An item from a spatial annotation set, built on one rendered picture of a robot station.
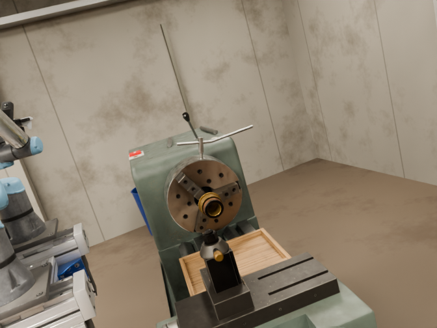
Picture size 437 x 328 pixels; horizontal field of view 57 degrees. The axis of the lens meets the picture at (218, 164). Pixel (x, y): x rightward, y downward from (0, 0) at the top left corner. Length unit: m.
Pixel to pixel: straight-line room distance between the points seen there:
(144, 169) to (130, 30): 3.10
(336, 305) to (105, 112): 3.85
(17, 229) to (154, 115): 3.25
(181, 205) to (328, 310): 0.77
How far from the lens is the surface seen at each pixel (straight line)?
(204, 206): 1.51
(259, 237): 1.65
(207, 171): 1.63
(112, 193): 4.75
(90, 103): 4.62
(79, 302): 1.20
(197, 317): 1.14
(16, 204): 1.64
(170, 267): 1.90
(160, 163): 1.77
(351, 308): 1.12
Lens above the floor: 1.59
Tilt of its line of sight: 14 degrees down
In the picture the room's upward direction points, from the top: 16 degrees counter-clockwise
